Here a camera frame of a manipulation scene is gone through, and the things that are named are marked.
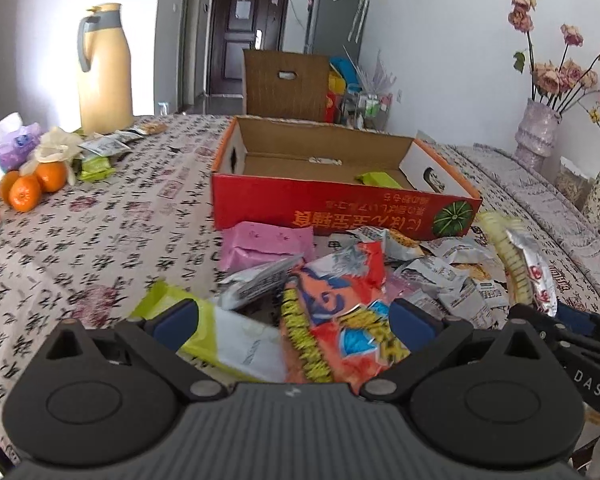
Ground beige plastic bag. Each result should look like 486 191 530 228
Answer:
20 127 85 186

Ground white green-print snack packet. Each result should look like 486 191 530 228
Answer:
77 137 132 159

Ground green white snack packet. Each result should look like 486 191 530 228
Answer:
130 280 292 384

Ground small green snack packet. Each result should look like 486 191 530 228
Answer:
79 156 117 182

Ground white umbrella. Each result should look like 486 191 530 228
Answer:
349 0 372 44

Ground grey quilted cloth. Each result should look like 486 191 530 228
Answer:
455 142 600 263

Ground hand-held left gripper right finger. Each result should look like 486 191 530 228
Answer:
359 299 557 404

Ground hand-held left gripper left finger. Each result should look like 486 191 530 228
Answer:
45 299 227 403

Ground red cardboard box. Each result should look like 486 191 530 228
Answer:
211 116 483 239

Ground yellow thermos jug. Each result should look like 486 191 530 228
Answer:
77 4 136 136

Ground blue plastic item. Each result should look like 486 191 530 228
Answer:
330 57 359 81

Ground silver red snack packet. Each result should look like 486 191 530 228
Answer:
505 229 560 317

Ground yellow striped snack packet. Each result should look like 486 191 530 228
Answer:
479 210 534 306

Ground dried pink roses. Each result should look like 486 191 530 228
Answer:
509 0 600 112

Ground orange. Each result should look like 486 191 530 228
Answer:
9 178 42 212
0 171 21 200
34 161 69 193

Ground grey white snack packet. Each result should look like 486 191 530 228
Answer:
215 255 304 309

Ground orange comic-print snack packet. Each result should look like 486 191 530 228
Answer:
279 241 417 385

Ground glass jar of nuts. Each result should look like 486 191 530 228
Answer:
555 156 594 207

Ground pile of white snack packets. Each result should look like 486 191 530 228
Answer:
347 225 512 331

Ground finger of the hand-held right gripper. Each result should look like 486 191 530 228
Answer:
507 302 600 350

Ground grey refrigerator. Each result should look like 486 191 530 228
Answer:
305 0 372 61

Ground pink textured vase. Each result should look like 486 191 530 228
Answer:
514 98 564 172

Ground pink snack packet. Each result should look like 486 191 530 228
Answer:
217 221 315 272

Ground dark brown door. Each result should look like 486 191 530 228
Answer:
207 0 292 98

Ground purple tissue pack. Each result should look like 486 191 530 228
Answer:
0 124 42 171

